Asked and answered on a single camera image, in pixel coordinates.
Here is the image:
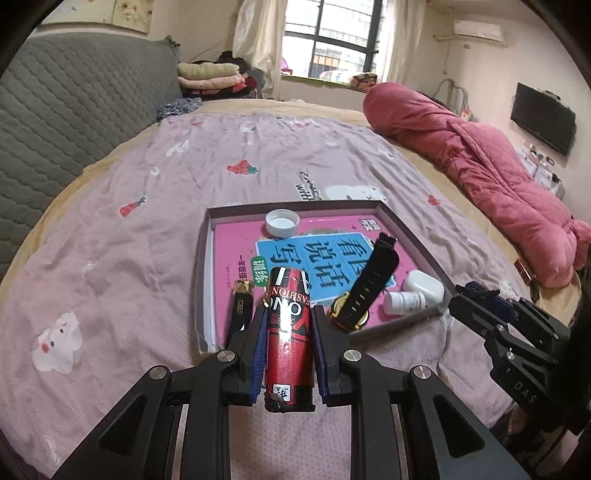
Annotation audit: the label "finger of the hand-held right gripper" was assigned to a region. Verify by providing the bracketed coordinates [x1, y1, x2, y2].
[455, 281, 520, 319]
[449, 293, 509, 344]

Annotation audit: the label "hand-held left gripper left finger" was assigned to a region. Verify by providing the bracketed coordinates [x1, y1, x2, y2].
[51, 305, 269, 480]

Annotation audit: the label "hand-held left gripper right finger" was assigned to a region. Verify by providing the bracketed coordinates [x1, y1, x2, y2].
[310, 305, 532, 480]

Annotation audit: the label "red and black lighter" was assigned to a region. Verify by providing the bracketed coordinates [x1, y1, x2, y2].
[263, 265, 317, 414]

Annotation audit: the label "shallow brown cardboard box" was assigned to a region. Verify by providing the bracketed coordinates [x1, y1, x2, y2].
[196, 199, 458, 355]

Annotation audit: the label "white earbuds case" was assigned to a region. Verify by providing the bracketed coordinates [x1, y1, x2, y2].
[403, 270, 445, 306]

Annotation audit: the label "black gold-tipped bar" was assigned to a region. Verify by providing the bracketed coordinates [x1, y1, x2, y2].
[225, 278, 256, 349]

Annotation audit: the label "white pill bottle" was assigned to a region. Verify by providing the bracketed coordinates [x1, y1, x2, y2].
[383, 291, 428, 316]

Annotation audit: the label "yellow watch with black strap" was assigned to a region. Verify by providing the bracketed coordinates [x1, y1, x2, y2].
[329, 232, 400, 333]

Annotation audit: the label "white ribbed jar lid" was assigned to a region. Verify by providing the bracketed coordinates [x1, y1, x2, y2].
[265, 209, 299, 238]

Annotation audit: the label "pink quilt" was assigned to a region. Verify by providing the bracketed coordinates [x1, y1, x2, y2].
[363, 82, 591, 287]

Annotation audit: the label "pink and blue book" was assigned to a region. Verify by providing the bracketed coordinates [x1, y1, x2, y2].
[203, 215, 416, 349]

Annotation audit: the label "cluttered white shelf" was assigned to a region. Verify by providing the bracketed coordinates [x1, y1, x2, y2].
[517, 141, 566, 199]

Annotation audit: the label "purple printed bedsheet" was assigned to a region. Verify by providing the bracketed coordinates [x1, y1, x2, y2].
[0, 111, 532, 480]

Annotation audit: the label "clothes on windowsill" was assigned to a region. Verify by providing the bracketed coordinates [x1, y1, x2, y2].
[318, 69, 377, 90]

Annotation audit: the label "white air conditioner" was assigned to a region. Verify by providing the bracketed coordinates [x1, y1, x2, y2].
[453, 19, 503, 43]

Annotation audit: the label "dark patterned cloth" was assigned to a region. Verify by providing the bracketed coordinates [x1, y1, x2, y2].
[157, 97, 204, 121]

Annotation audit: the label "cream curtain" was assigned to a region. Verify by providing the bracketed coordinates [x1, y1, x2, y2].
[383, 0, 428, 86]
[233, 0, 287, 100]

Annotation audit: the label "pile of folded clothes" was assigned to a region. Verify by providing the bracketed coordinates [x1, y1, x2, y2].
[178, 51, 262, 99]

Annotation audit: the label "barred window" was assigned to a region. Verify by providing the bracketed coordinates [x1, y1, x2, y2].
[281, 0, 386, 79]

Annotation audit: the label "grey quilted headboard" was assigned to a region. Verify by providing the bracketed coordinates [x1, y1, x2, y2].
[0, 34, 185, 278]

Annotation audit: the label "black wall television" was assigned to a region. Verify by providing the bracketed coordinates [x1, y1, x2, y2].
[510, 82, 578, 157]

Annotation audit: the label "floral wall panel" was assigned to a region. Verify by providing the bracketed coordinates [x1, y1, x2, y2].
[44, 0, 155, 33]

